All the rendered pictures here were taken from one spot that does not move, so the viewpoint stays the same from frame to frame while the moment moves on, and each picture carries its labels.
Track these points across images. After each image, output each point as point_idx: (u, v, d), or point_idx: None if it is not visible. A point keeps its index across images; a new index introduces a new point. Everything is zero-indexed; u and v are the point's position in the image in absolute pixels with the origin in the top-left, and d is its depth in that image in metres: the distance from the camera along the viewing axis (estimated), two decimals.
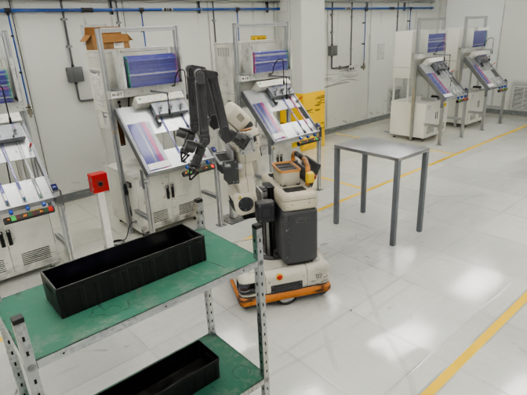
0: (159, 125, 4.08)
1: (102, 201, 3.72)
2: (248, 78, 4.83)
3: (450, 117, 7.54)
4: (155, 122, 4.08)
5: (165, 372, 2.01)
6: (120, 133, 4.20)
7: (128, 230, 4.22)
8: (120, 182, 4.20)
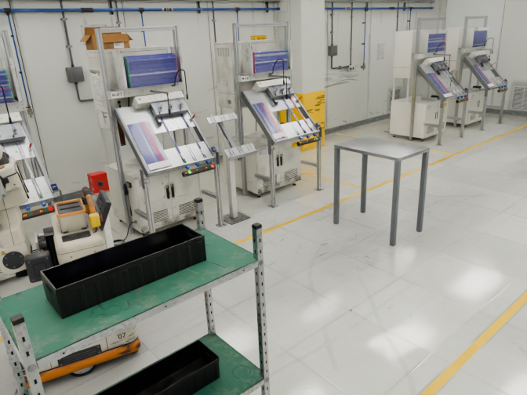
0: (159, 125, 4.08)
1: None
2: (248, 78, 4.83)
3: (450, 117, 7.54)
4: (155, 122, 4.08)
5: (165, 372, 2.01)
6: (120, 133, 4.20)
7: (128, 230, 4.22)
8: (120, 182, 4.20)
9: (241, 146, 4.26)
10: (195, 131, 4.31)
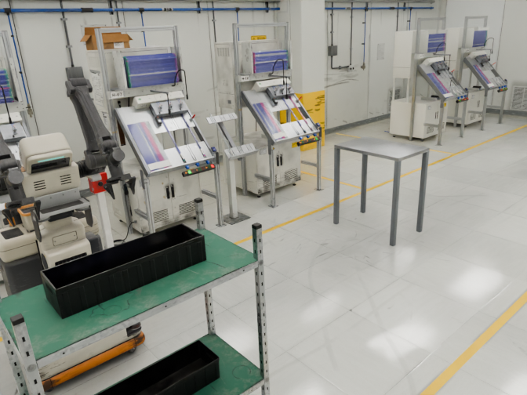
0: (159, 125, 4.08)
1: (102, 201, 3.72)
2: (248, 78, 4.83)
3: (450, 117, 7.54)
4: (155, 122, 4.08)
5: (165, 372, 2.01)
6: (120, 133, 4.20)
7: (128, 230, 4.22)
8: (120, 182, 4.20)
9: (241, 146, 4.26)
10: (195, 131, 4.31)
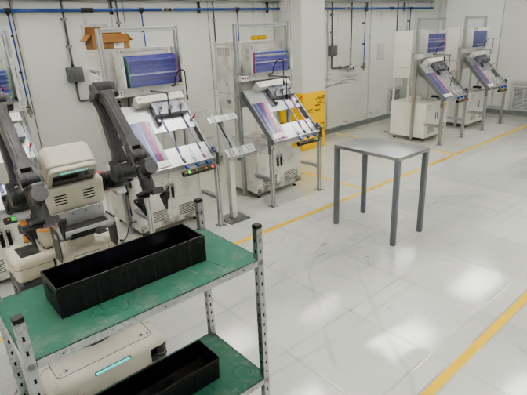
0: (159, 125, 4.08)
1: (102, 201, 3.72)
2: (248, 78, 4.83)
3: (450, 117, 7.54)
4: (155, 122, 4.08)
5: (165, 372, 2.01)
6: None
7: (128, 230, 4.22)
8: None
9: (241, 146, 4.26)
10: (195, 131, 4.31)
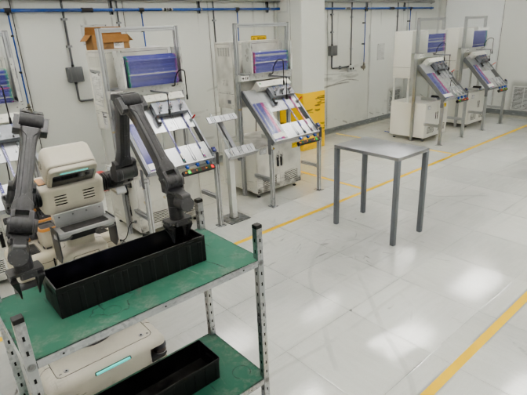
0: (159, 125, 4.08)
1: (102, 201, 3.72)
2: (248, 78, 4.83)
3: (450, 117, 7.54)
4: (155, 122, 4.08)
5: (165, 372, 2.01)
6: None
7: (128, 230, 4.22)
8: None
9: (241, 146, 4.26)
10: (195, 131, 4.31)
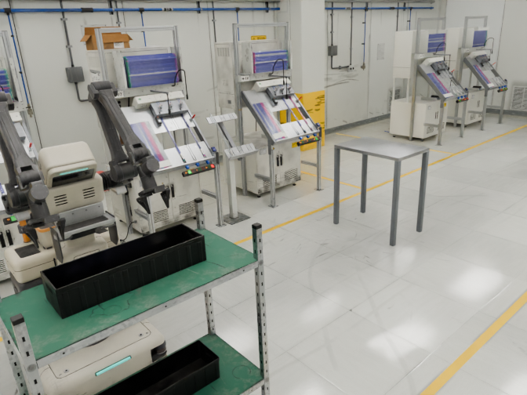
0: (159, 125, 4.08)
1: (102, 201, 3.72)
2: (248, 78, 4.83)
3: (450, 117, 7.54)
4: (155, 122, 4.08)
5: (165, 372, 2.01)
6: None
7: (128, 230, 4.22)
8: None
9: (241, 146, 4.26)
10: (195, 131, 4.31)
